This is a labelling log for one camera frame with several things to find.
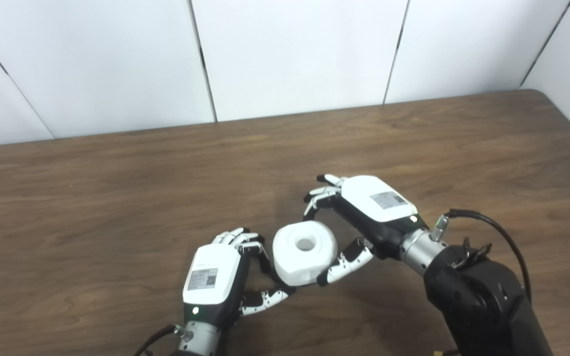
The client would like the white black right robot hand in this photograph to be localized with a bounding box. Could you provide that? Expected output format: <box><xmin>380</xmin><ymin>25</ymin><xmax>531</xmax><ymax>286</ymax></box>
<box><xmin>303</xmin><ymin>174</ymin><xmax>429</xmax><ymax>288</ymax></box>

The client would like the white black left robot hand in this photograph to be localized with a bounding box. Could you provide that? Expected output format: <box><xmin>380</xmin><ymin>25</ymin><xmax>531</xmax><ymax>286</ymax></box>
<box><xmin>182</xmin><ymin>227</ymin><xmax>296</xmax><ymax>327</ymax></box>

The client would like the round white piece with holes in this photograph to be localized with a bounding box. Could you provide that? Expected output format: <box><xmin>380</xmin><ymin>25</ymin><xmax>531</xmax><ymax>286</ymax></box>
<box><xmin>272</xmin><ymin>221</ymin><xmax>339</xmax><ymax>287</ymax></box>

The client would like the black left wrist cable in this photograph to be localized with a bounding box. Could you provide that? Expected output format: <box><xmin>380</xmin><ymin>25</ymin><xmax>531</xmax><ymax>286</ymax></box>
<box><xmin>133</xmin><ymin>324</ymin><xmax>188</xmax><ymax>356</ymax></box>

